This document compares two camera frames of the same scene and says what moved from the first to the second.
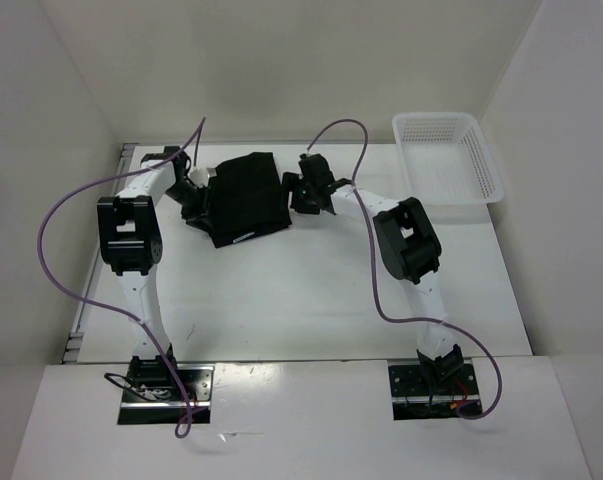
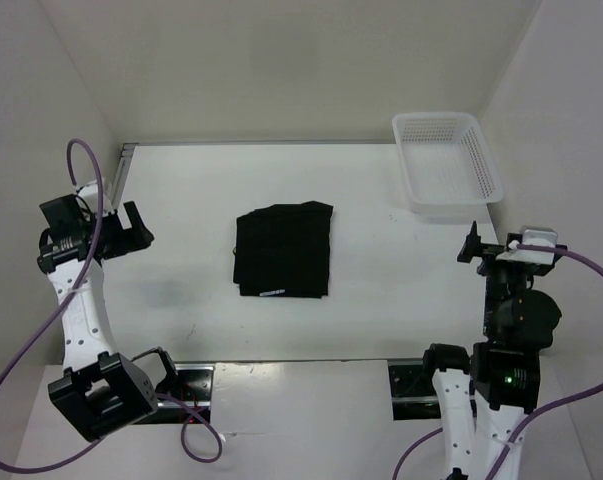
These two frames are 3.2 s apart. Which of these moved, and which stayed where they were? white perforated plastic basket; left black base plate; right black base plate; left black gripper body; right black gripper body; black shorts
Moved: black shorts; right black gripper body; left black gripper body
Stayed: right black base plate; white perforated plastic basket; left black base plate
